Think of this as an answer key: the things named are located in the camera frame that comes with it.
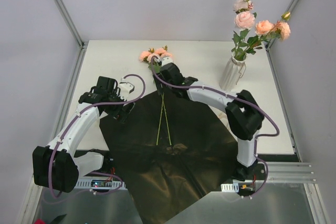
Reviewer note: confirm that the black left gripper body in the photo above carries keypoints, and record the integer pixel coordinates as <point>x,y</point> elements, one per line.
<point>122,112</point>

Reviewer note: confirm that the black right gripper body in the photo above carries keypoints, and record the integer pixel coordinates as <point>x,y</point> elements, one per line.
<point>159,83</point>

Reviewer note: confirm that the pink rose bouquet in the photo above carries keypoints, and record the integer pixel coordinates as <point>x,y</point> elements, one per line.
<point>152,59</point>

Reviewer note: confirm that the black wrapping paper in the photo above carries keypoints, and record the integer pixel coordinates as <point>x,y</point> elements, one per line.
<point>170,153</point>

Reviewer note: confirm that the pale pink rose stem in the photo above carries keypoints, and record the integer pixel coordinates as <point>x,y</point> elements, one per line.
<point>244,21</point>

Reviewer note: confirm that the cream printed ribbon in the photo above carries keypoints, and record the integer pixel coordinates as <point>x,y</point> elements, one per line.
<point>223,118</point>

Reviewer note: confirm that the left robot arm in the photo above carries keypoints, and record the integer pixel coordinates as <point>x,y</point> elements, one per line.
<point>55,165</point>

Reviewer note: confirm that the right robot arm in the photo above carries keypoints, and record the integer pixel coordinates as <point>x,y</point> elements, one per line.
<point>241,110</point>

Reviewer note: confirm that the white ribbed ceramic vase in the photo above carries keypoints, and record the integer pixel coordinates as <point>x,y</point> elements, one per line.
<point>233,72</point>

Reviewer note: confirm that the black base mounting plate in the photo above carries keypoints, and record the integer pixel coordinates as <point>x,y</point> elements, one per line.
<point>108,166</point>

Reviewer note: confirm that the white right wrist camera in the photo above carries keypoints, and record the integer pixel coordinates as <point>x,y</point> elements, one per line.
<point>165,60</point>

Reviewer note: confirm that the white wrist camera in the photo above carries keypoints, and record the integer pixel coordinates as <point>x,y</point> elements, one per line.
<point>126,88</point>
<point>165,60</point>

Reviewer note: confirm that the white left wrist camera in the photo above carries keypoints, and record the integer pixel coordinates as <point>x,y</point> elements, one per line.
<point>126,88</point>

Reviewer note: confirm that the left aluminium frame post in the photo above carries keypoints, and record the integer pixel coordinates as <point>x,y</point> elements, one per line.
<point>70,23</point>

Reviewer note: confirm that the left white cable duct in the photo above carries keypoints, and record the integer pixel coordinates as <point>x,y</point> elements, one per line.
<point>87,183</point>

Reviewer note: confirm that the white cable duct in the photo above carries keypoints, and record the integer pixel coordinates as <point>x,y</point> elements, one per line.
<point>237,187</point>
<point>87,183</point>

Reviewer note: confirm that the right white cable duct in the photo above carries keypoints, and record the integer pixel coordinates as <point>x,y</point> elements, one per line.
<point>237,187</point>

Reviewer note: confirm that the aluminium rail right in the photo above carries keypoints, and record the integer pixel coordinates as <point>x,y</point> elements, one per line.
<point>291,173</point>

